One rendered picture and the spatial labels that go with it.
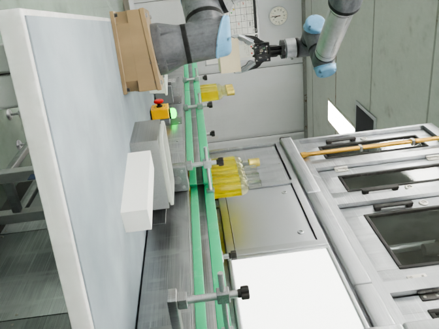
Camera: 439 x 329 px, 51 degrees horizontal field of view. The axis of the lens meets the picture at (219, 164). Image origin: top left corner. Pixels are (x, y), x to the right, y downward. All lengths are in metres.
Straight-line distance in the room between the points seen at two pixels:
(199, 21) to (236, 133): 6.64
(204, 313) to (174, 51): 0.72
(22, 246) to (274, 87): 6.34
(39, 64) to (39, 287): 1.10
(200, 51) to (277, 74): 6.41
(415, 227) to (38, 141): 1.40
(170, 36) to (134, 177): 0.44
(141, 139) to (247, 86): 6.47
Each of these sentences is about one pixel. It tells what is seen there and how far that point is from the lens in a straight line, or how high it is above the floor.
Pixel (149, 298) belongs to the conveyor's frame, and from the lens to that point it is 1.17.
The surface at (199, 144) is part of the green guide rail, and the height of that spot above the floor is 0.94.
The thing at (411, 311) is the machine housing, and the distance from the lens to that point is 1.46.
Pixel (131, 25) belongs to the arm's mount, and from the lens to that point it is 1.31.
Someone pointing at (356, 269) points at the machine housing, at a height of 1.36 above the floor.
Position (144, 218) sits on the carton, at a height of 0.80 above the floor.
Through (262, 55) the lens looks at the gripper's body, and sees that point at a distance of 1.80.
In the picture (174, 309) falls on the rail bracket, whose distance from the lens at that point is 1.00.
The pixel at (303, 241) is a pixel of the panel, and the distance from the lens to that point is 1.59.
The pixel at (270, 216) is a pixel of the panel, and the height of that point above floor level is 1.16.
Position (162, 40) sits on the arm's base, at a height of 0.88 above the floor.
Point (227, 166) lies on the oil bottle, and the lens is 1.77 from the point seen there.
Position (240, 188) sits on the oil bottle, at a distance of 1.67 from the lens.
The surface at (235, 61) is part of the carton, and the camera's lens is 1.77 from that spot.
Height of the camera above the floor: 0.96
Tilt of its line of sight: 1 degrees up
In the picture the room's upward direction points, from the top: 83 degrees clockwise
